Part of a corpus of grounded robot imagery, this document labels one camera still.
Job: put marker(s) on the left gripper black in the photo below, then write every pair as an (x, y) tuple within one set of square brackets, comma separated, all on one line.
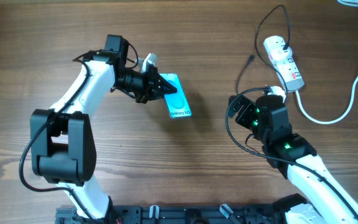
[(151, 91)]

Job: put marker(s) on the Samsung Galaxy smartphone cyan screen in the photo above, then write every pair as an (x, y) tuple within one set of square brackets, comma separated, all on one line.
[(177, 104)]

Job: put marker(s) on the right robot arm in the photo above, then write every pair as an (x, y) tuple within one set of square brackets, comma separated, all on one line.
[(296, 159)]

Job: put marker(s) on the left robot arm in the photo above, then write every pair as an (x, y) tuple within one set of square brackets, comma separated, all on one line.
[(61, 143)]

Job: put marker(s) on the white charger plug adapter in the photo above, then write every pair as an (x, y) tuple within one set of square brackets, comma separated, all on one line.
[(279, 54)]

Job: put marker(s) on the white power strip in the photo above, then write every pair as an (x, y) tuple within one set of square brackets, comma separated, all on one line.
[(287, 71)]

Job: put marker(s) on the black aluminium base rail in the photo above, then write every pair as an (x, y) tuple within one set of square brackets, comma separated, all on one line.
[(134, 214)]

